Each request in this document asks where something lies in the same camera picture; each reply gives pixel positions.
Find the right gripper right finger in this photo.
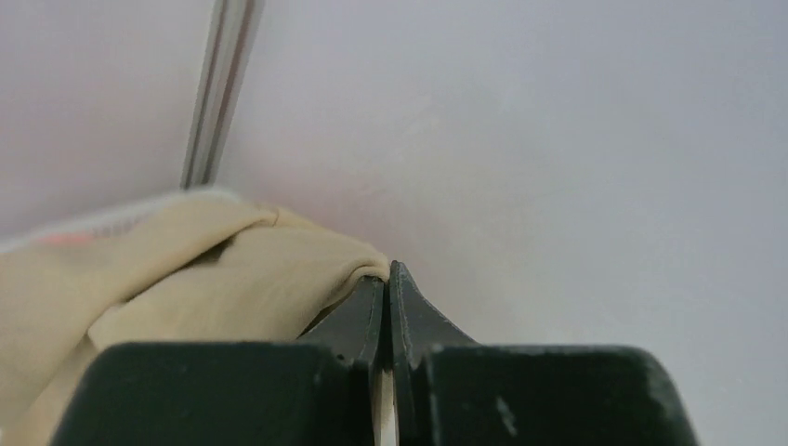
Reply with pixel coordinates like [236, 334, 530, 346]
[388, 261, 477, 445]

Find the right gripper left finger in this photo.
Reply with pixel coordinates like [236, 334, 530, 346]
[298, 277, 385, 445]

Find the right corner aluminium post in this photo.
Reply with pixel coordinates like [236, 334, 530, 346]
[179, 0, 266, 190]

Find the beige t shirt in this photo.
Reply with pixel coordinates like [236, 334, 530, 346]
[1, 195, 389, 445]

